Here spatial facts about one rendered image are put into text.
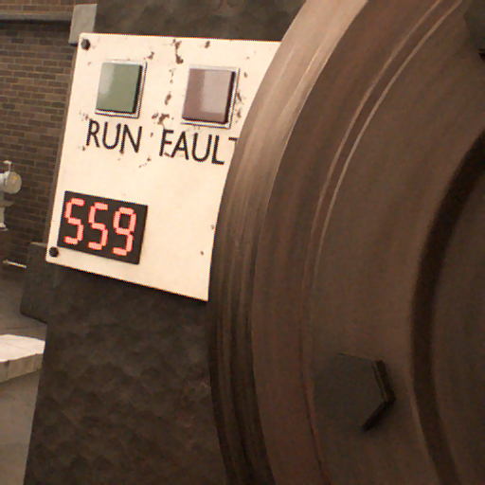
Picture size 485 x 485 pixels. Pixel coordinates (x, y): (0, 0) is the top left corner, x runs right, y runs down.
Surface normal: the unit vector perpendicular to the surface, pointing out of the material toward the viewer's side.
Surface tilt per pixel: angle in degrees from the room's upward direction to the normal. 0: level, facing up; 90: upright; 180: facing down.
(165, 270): 90
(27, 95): 90
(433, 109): 90
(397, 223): 90
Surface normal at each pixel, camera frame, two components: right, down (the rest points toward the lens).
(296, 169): -0.51, -0.04
